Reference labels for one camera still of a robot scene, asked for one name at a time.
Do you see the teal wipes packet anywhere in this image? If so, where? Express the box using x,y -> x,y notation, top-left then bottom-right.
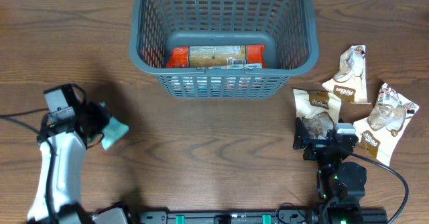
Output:
96,102 -> 129,150

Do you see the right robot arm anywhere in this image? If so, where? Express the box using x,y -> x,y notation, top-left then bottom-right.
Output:
293,117 -> 367,223

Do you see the grey plastic basket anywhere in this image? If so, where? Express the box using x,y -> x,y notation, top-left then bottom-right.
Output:
129,0 -> 319,99

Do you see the beige Pantree snack bag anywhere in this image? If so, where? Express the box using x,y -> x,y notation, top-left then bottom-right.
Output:
293,89 -> 341,139

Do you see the black cable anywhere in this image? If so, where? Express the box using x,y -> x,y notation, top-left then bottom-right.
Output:
348,152 -> 410,224
0,108 -> 56,224

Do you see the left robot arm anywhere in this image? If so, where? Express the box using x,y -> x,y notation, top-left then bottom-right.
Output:
27,84 -> 132,224

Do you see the left black cable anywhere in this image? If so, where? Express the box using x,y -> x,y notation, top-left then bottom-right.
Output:
0,108 -> 56,224

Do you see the right black cable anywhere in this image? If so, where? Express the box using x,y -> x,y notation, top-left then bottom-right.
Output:
348,152 -> 410,224

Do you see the white tissue multipack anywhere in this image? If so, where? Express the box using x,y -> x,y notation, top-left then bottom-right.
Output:
167,62 -> 267,97

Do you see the orange cookie package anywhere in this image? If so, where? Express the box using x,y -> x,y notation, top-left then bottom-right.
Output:
166,44 -> 265,68

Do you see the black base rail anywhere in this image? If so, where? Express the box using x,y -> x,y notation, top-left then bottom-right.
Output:
139,208 -> 388,224

